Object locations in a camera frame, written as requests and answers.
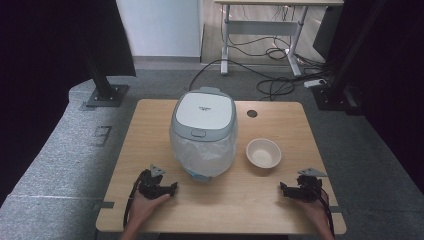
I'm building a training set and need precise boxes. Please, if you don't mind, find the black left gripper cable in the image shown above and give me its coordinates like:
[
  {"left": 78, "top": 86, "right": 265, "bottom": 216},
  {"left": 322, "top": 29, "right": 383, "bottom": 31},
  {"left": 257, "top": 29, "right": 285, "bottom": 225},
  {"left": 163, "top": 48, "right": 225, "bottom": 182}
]
[{"left": 122, "top": 170, "right": 148, "bottom": 229}]

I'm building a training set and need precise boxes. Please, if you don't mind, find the beige paper bowl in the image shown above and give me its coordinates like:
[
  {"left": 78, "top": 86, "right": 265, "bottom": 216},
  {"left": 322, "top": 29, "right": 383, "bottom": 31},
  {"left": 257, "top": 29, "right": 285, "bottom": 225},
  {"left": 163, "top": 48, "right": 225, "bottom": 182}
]
[{"left": 245, "top": 137, "right": 283, "bottom": 170}]

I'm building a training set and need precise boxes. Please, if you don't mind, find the dark curtain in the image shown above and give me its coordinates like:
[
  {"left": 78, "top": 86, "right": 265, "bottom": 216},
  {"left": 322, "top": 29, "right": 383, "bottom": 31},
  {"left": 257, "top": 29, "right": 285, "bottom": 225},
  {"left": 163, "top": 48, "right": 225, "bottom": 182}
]
[
  {"left": 333, "top": 0, "right": 424, "bottom": 194},
  {"left": 0, "top": 0, "right": 137, "bottom": 204}
]

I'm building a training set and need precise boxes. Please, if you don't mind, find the black metal stand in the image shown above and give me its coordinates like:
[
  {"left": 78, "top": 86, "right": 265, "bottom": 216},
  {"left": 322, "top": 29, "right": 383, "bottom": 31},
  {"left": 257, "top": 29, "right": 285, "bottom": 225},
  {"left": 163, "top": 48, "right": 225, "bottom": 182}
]
[
  {"left": 75, "top": 29, "right": 130, "bottom": 108},
  {"left": 311, "top": 0, "right": 389, "bottom": 116}
]

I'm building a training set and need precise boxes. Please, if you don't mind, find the person's left hand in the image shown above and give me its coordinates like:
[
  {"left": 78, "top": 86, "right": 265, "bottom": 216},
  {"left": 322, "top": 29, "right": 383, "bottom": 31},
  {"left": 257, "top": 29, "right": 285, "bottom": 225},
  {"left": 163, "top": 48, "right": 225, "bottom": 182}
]
[{"left": 127, "top": 191, "right": 171, "bottom": 232}]

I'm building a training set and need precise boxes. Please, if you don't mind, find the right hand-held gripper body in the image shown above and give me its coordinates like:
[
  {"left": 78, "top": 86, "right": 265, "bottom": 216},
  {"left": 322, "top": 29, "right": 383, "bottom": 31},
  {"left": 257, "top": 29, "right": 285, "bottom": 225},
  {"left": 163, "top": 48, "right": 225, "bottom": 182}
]
[{"left": 293, "top": 167, "right": 329, "bottom": 203}]

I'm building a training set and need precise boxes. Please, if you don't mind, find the white grey lidded trash can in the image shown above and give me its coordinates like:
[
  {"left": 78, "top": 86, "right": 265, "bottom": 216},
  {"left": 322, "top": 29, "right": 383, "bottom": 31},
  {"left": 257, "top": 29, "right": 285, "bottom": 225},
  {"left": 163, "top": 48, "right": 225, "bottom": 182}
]
[{"left": 169, "top": 86, "right": 239, "bottom": 183}]

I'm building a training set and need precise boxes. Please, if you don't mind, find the white metal frame desk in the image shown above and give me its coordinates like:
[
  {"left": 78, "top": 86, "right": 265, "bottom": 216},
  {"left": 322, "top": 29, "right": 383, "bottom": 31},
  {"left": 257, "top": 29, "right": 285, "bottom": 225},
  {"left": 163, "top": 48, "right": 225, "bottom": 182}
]
[{"left": 213, "top": 0, "right": 345, "bottom": 78}]

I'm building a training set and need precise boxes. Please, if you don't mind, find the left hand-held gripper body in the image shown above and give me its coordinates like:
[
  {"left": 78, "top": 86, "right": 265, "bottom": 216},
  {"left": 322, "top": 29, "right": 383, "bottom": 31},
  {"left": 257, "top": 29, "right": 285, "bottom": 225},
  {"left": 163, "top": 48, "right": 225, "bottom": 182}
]
[{"left": 134, "top": 163, "right": 169, "bottom": 201}]

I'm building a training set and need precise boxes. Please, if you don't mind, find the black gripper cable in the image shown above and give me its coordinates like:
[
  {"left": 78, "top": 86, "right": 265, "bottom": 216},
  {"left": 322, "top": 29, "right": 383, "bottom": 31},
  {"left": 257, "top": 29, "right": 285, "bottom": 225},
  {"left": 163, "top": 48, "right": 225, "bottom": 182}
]
[
  {"left": 311, "top": 181, "right": 336, "bottom": 238},
  {"left": 122, "top": 170, "right": 148, "bottom": 229}
]

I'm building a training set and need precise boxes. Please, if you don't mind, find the person's right hand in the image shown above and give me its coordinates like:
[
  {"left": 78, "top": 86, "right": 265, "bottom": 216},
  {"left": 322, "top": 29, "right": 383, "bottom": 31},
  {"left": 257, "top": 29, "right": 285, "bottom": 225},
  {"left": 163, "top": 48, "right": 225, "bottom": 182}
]
[{"left": 293, "top": 196, "right": 330, "bottom": 232}]

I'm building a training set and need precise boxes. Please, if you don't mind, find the bundle of black floor cables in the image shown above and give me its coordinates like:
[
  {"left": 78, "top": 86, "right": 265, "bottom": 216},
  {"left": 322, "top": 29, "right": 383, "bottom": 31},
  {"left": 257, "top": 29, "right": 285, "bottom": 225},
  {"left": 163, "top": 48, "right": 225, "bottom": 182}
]
[{"left": 226, "top": 33, "right": 334, "bottom": 102}]

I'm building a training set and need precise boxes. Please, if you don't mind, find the grey tape strip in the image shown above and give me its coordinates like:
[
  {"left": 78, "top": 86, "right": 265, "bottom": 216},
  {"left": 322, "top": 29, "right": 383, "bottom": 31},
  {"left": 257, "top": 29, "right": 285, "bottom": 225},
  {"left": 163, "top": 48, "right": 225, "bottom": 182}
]
[
  {"left": 92, "top": 201, "right": 116, "bottom": 211},
  {"left": 329, "top": 205, "right": 349, "bottom": 216}
]

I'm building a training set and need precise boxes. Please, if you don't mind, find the long black floor cable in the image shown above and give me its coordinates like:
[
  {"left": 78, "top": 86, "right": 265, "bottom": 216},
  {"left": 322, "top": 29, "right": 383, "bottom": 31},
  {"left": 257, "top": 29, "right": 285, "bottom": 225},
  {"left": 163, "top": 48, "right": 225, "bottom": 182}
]
[{"left": 188, "top": 58, "right": 268, "bottom": 92}]

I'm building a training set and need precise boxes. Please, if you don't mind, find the white power strip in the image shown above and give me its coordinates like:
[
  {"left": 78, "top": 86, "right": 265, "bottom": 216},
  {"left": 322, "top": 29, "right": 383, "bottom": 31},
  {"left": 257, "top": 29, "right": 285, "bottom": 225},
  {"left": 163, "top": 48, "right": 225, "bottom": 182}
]
[{"left": 302, "top": 78, "right": 328, "bottom": 89}]

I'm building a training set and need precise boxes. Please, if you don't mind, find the translucent plastic bag liner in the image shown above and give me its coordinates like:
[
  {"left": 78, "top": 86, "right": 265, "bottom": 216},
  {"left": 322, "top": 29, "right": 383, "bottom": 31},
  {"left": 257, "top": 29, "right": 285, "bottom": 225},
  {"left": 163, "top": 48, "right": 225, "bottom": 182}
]
[{"left": 169, "top": 125, "right": 239, "bottom": 178}]

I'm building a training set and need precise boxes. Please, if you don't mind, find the grey floor socket cover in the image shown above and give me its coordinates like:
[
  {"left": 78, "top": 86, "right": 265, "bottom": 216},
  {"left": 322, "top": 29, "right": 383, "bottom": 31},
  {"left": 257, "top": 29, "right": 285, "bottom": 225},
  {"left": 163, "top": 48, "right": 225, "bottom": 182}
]
[{"left": 93, "top": 125, "right": 113, "bottom": 148}]

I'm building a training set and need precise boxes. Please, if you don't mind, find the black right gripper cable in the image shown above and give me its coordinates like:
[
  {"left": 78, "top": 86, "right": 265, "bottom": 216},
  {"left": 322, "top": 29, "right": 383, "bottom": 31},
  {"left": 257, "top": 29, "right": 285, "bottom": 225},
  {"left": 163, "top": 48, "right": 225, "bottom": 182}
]
[{"left": 311, "top": 181, "right": 336, "bottom": 238}]

